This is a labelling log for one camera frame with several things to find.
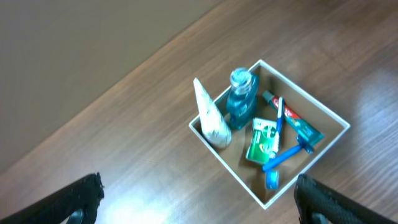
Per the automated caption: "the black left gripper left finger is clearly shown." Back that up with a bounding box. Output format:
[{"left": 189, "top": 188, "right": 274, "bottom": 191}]
[{"left": 1, "top": 172, "right": 104, "bottom": 224}]

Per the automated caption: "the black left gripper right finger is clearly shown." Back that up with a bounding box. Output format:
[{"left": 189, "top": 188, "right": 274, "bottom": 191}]
[{"left": 294, "top": 174, "right": 395, "bottom": 224}]

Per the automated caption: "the blue disposable razor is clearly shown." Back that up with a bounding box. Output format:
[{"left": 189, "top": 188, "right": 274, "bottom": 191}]
[{"left": 262, "top": 135, "right": 313, "bottom": 172}]

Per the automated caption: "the green white toothpaste tube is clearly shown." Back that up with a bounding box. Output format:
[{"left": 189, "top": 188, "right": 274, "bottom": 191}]
[{"left": 262, "top": 90, "right": 323, "bottom": 146}]

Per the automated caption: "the green soap packet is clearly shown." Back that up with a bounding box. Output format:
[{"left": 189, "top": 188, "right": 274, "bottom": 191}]
[{"left": 246, "top": 118, "right": 277, "bottom": 165}]

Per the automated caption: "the blue white toothbrush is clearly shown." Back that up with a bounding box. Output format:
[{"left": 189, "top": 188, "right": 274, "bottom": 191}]
[{"left": 264, "top": 96, "right": 285, "bottom": 190}]

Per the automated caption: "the white leaf-print tube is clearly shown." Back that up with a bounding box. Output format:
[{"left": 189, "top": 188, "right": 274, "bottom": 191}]
[{"left": 193, "top": 78, "right": 232, "bottom": 148}]

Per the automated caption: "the blue mouthwash bottle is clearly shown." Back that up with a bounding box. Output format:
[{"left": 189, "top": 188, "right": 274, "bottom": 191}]
[{"left": 226, "top": 68, "right": 259, "bottom": 129}]

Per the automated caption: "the white cardboard box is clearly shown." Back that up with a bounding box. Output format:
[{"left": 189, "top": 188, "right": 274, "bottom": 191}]
[{"left": 189, "top": 60, "right": 350, "bottom": 209}]

